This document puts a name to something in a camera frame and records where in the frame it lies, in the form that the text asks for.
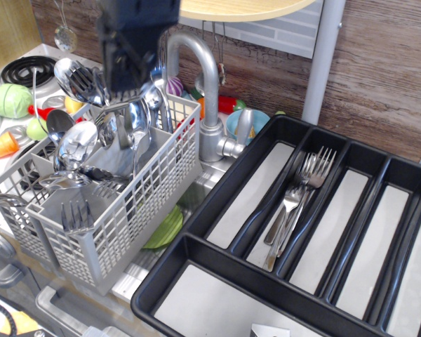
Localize red toy pepper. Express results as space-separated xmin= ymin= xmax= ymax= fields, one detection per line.
xmin=197 ymin=95 xmax=246 ymax=119

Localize steel spoon back basket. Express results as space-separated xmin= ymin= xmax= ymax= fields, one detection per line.
xmin=143 ymin=84 xmax=167 ymax=131

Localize purple toy onion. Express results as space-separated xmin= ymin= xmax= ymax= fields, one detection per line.
xmin=166 ymin=77 xmax=184 ymax=97

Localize steel spoon lying sideways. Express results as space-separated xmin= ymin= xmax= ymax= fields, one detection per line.
xmin=39 ymin=166 xmax=129 ymax=198

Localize black cutlery tray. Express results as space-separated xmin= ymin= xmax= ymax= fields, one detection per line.
xmin=131 ymin=116 xmax=421 ymax=336

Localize steel spoon left edge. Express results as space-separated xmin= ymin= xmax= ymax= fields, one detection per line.
xmin=0 ymin=193 xmax=28 ymax=208

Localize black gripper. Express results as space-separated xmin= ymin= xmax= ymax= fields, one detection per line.
xmin=97 ymin=0 xmax=180 ymax=92

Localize large shiny steel spoon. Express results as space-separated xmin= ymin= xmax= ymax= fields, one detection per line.
xmin=53 ymin=121 xmax=98 ymax=171

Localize small steel spoon middle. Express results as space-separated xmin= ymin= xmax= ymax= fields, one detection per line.
xmin=95 ymin=112 xmax=117 ymax=149

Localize tall steel spoon centre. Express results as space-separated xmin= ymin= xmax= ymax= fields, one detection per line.
xmin=124 ymin=99 xmax=151 ymax=177

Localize yellow toy bottom left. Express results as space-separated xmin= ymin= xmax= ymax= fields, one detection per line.
xmin=0 ymin=311 xmax=39 ymax=336

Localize steel slotted spoon back left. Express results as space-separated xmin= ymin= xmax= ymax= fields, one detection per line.
xmin=54 ymin=58 xmax=109 ymax=107

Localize light green toy apple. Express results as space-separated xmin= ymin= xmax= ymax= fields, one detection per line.
xmin=26 ymin=118 xmax=48 ymax=141

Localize orange toy carrot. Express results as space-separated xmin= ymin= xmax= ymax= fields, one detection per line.
xmin=0 ymin=131 xmax=20 ymax=159

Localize grey metal pole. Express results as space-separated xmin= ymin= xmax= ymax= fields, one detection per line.
xmin=302 ymin=0 xmax=346 ymax=125

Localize black stove coil burner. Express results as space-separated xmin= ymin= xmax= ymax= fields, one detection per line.
xmin=0 ymin=55 xmax=55 ymax=88

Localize lower steel fork in tray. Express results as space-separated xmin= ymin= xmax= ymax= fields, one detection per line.
xmin=262 ymin=185 xmax=308 ymax=272

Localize grey plastic cutlery basket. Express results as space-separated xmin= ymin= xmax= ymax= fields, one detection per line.
xmin=0 ymin=95 xmax=201 ymax=295

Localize upper steel fork in tray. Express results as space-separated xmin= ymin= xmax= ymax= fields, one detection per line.
xmin=274 ymin=147 xmax=337 ymax=258

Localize green toy cabbage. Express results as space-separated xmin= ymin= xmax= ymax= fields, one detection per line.
xmin=0 ymin=84 xmax=33 ymax=119

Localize hanging metal skimmer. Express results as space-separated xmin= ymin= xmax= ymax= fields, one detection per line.
xmin=54 ymin=1 xmax=78 ymax=53

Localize green toy leaf in sink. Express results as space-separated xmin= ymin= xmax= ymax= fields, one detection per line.
xmin=143 ymin=205 xmax=184 ymax=249

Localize light blue bowl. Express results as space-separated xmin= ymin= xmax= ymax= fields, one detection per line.
xmin=226 ymin=110 xmax=270 ymax=145

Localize steel fork front basket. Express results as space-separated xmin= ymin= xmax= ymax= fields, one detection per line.
xmin=60 ymin=199 xmax=94 ymax=234

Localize steel fork in tray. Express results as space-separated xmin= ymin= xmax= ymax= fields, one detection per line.
xmin=274 ymin=147 xmax=337 ymax=258
xmin=262 ymin=185 xmax=308 ymax=272

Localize dark steel spoon left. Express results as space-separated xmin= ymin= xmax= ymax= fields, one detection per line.
xmin=46 ymin=109 xmax=75 ymax=145

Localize silver curved faucet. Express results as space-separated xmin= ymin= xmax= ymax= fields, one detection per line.
xmin=166 ymin=31 xmax=254 ymax=162

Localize steel fork mid basket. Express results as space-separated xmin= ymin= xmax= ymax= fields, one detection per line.
xmin=94 ymin=87 xmax=152 ymax=150

